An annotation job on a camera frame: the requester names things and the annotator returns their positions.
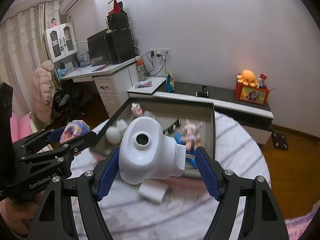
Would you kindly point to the pink box with black rim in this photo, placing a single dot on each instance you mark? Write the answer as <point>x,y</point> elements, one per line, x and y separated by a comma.
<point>166,112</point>

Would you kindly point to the pink bunny figurine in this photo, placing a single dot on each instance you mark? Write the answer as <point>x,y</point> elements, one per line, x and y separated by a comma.
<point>190,135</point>

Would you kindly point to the pink bed blanket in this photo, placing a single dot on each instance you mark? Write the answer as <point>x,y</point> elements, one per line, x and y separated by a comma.
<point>20,128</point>

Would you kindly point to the white round compact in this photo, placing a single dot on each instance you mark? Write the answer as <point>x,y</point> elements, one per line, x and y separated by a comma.
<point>113,135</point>

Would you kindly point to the white pink brick figure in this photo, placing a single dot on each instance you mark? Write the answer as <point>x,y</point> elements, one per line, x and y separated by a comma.
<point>136,109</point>

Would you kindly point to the red toy box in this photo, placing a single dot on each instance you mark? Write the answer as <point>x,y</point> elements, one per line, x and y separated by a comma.
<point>249,94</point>

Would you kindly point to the black computer monitor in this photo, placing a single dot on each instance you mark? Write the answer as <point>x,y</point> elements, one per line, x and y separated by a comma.
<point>98,47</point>

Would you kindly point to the black computer tower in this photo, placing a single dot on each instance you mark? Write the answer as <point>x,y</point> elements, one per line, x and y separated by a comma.
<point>120,46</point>

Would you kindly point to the black office chair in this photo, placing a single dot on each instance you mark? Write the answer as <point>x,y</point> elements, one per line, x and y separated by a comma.
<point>67,101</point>

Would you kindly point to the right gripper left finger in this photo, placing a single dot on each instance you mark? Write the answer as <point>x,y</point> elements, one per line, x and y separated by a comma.
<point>54,216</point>

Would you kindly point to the blue snack bag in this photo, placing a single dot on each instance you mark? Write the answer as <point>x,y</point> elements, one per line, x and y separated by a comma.
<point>170,82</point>

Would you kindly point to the black-top low tv bench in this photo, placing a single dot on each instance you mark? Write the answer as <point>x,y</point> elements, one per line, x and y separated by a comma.
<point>255,119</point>

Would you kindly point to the white low side cabinet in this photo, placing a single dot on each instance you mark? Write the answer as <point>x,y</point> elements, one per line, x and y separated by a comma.
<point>146,89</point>

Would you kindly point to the white wall power strip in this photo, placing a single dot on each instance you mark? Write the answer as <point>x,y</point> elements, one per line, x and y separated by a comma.
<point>165,52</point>

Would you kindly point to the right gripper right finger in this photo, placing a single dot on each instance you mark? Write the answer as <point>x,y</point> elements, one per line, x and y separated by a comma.
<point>262,217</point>

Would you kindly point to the beige curtain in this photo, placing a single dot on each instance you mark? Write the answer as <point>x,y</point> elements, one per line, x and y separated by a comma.
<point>23,50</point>

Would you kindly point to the person's left hand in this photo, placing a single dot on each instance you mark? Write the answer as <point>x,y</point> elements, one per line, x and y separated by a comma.
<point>18,215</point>

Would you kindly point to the pink puffer jacket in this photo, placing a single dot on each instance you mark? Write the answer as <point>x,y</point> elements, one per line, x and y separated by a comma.
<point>43,92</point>

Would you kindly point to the orange-lid water bottle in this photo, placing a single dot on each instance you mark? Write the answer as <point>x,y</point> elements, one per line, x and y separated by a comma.
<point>141,69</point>

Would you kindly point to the white wall charger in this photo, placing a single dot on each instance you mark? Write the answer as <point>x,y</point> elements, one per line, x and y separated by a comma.
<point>153,190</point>

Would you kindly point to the black speaker box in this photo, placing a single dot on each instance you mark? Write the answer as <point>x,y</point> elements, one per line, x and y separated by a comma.
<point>117,21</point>

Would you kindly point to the white glass-door cabinet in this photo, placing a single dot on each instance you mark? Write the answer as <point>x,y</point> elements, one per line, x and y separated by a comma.
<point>60,42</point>

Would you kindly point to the orange octopus plush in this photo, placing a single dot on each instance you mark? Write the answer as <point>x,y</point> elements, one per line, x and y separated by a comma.
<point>247,78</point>

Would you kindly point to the white desk with drawers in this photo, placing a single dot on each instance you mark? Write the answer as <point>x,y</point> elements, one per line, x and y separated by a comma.
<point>112,82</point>

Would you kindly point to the pink purple brick figure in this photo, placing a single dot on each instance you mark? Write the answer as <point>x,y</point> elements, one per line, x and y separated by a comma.
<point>74,129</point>

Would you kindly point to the white plug-in vaporizer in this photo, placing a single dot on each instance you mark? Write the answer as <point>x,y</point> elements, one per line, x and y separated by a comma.
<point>146,153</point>

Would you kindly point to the striped white quilt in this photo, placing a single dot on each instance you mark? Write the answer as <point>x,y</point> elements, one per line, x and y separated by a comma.
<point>187,209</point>

